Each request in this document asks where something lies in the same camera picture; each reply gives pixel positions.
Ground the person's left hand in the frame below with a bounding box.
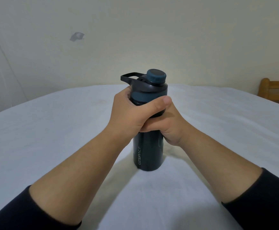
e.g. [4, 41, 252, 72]
[105, 86, 172, 142]

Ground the person's right hand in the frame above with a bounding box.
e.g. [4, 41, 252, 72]
[140, 102, 190, 147]

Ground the dark teal water bottle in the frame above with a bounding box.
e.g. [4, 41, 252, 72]
[120, 69, 168, 172]

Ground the person's left forearm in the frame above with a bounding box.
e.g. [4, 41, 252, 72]
[0, 128, 134, 230]

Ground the person's right forearm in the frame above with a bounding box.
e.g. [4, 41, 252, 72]
[178, 123, 279, 230]

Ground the white bed sheet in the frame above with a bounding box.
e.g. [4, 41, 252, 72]
[0, 84, 279, 230]

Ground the wooden chair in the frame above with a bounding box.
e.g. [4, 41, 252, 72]
[257, 78, 279, 108]

